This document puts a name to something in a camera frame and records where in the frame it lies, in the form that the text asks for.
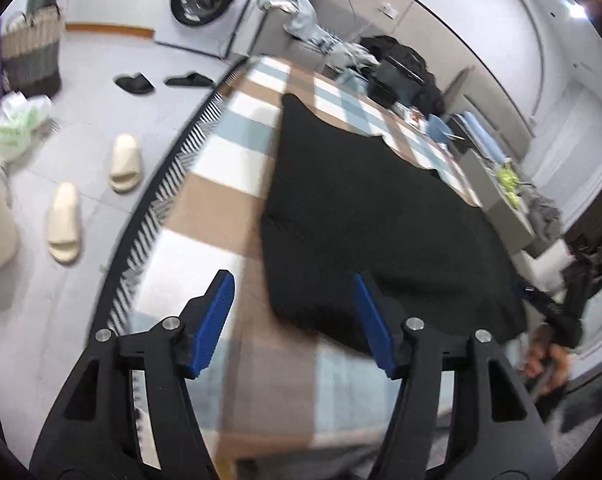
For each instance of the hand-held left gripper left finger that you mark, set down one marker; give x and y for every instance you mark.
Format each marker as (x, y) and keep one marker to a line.
(213, 320)

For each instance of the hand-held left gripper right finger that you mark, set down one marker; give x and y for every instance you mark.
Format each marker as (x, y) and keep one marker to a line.
(373, 330)

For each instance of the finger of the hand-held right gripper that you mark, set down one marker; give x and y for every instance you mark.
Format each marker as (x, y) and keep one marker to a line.
(533, 297)

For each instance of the black knit sweater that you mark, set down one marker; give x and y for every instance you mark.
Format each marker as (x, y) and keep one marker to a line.
(381, 220)

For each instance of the pale grey clothes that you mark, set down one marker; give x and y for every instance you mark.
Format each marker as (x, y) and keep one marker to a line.
(353, 60)

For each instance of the light blue clothes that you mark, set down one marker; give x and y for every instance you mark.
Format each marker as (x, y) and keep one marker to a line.
(301, 20)

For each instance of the person's right hand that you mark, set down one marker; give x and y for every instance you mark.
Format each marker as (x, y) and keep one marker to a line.
(546, 360)

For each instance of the pale square stool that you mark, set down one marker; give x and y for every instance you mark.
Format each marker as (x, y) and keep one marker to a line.
(546, 260)

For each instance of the grey blanket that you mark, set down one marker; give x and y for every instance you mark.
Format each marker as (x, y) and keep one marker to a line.
(546, 215)

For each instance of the grey ottoman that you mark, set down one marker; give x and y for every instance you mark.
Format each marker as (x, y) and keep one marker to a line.
(501, 220)

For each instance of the green plush toy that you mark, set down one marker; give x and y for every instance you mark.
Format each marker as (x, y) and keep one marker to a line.
(516, 196)
(507, 177)

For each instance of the checked tablecloth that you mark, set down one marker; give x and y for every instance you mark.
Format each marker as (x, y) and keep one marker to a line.
(221, 170)

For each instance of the light blue towel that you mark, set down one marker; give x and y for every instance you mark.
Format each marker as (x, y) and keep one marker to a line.
(483, 137)

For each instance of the beige slipper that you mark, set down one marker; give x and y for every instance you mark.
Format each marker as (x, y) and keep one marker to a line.
(126, 165)
(65, 225)

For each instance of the blue bowl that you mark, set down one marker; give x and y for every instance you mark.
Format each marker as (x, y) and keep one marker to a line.
(440, 130)

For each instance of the black slipper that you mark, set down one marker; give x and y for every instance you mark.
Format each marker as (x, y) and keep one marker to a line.
(188, 80)
(133, 84)

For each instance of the large black plastic container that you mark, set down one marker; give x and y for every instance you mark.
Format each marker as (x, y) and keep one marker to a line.
(396, 80)

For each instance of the black jacket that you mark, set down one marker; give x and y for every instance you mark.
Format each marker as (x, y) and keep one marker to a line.
(406, 55)

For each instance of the white green plastic bag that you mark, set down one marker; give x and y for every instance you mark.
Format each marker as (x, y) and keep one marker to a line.
(16, 130)

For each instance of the grey sofa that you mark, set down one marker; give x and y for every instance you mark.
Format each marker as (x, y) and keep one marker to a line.
(276, 47)

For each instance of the white washing machine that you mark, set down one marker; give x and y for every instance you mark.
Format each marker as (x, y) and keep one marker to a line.
(206, 35)

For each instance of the woven laundry basket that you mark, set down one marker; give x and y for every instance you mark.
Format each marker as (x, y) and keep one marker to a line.
(31, 60)

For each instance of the wall socket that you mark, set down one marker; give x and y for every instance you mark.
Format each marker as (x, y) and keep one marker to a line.
(391, 11)

